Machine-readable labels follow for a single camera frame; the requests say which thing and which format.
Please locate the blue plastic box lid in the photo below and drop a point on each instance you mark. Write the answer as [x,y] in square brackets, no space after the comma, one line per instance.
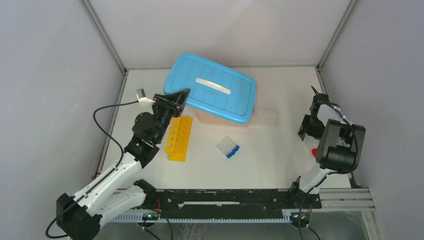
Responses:
[215,89]

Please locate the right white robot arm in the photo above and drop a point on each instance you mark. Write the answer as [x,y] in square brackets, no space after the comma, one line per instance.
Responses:
[339,149]

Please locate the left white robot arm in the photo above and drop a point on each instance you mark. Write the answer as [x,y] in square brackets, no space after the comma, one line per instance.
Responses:
[82,214]

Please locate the clear plastic well plate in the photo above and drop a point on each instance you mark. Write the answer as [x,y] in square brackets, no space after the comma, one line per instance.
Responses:
[265,118]

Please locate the pink plastic storage box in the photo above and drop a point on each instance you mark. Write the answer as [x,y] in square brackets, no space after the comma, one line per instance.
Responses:
[222,120]

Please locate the white bottle red cap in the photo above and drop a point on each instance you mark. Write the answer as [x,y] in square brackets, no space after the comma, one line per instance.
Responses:
[313,145]

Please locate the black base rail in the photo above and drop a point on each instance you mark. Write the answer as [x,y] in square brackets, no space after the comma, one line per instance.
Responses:
[226,204]

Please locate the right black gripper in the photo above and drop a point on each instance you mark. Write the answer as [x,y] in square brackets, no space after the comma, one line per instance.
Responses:
[305,127]

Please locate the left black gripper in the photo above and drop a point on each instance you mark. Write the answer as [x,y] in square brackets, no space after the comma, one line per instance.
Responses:
[174,102]

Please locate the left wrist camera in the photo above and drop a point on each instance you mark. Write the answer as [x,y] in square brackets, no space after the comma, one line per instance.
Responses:
[142,99]

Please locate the blue-capped tube bundle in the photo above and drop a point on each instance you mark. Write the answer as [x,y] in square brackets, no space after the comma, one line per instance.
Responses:
[228,147]

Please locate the yellow test tube rack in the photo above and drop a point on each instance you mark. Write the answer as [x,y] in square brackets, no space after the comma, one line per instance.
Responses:
[178,137]

